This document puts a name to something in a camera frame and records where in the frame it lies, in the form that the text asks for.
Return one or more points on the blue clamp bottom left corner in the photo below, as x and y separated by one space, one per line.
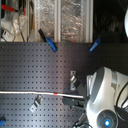
2 121

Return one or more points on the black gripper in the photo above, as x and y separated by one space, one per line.
74 102

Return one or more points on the left blue table clamp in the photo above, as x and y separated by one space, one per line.
47 39

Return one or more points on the right blue table clamp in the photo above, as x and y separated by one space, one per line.
95 44

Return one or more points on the blue table clamp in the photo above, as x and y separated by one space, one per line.
95 44
47 39

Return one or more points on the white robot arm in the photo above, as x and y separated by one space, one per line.
103 96

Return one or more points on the red handled tool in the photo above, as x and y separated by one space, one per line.
8 8

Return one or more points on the left grey metal clip bracket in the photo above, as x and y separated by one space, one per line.
36 103

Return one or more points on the clear plastic storage bin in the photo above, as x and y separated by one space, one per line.
64 20

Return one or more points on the grey metal clip bracket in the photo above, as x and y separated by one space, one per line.
72 78
36 103

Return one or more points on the middle grey metal clip bracket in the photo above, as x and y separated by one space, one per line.
72 78

